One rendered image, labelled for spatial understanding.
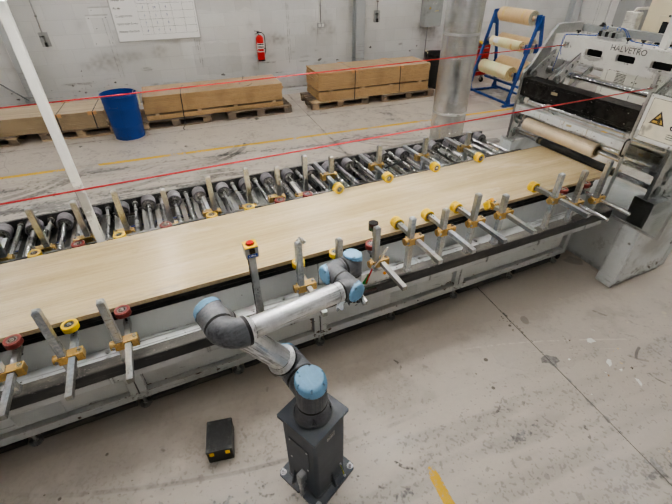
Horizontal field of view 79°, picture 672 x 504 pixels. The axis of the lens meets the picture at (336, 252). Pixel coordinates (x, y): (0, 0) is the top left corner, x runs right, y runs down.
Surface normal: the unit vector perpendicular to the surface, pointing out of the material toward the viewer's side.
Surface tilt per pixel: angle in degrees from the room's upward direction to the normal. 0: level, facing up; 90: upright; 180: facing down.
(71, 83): 90
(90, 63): 90
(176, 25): 90
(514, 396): 0
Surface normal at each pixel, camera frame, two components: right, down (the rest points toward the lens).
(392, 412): 0.00, -0.81
